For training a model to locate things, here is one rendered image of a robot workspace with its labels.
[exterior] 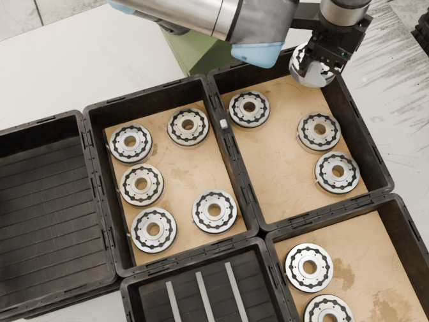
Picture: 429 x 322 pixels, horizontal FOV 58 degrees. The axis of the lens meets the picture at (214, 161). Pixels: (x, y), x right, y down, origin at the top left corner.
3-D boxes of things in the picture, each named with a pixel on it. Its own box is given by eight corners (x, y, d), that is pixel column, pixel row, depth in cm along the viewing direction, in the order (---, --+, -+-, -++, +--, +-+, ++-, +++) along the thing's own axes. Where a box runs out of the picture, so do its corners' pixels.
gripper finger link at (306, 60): (301, 82, 77) (314, 50, 69) (293, 78, 78) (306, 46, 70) (311, 68, 79) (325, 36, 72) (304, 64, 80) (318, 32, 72)
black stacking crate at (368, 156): (208, 96, 102) (205, 73, 91) (312, 66, 104) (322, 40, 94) (258, 241, 89) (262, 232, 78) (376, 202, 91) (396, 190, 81)
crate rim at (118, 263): (83, 111, 91) (80, 107, 89) (205, 76, 93) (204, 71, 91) (120, 280, 78) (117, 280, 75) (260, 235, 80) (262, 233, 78)
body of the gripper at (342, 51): (338, 80, 73) (358, 39, 62) (298, 59, 75) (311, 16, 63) (356, 52, 75) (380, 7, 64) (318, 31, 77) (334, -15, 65)
